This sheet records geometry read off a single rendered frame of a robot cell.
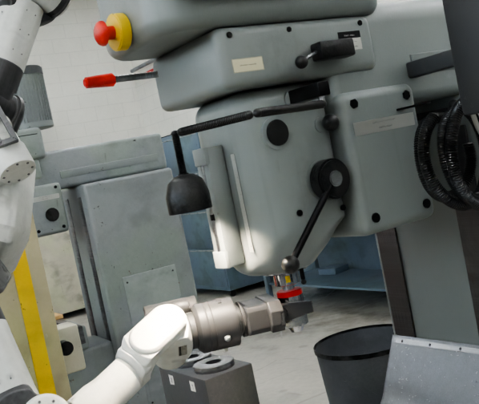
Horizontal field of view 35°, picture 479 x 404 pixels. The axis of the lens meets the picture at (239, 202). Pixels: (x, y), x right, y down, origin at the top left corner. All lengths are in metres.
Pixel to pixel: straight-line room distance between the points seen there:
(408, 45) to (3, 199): 0.80
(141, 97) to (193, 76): 9.98
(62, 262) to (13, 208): 8.35
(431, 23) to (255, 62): 0.44
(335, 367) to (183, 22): 2.33
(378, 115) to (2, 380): 0.78
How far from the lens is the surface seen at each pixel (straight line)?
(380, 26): 1.44
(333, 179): 1.28
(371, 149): 1.36
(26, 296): 2.96
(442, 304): 1.64
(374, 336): 3.68
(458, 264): 1.58
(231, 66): 1.21
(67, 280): 9.79
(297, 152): 1.28
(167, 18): 1.18
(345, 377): 3.29
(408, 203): 1.41
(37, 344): 2.98
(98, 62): 11.20
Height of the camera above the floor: 1.51
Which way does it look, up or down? 3 degrees down
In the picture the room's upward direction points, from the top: 11 degrees counter-clockwise
